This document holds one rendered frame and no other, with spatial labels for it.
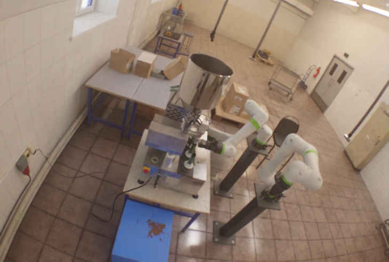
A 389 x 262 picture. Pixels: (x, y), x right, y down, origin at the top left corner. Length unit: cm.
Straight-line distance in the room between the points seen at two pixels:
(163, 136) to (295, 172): 82
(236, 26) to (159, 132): 1060
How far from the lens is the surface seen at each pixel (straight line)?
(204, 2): 1137
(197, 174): 160
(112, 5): 341
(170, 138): 134
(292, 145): 156
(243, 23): 1167
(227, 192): 298
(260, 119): 188
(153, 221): 178
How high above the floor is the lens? 222
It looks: 34 degrees down
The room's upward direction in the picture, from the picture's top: 24 degrees clockwise
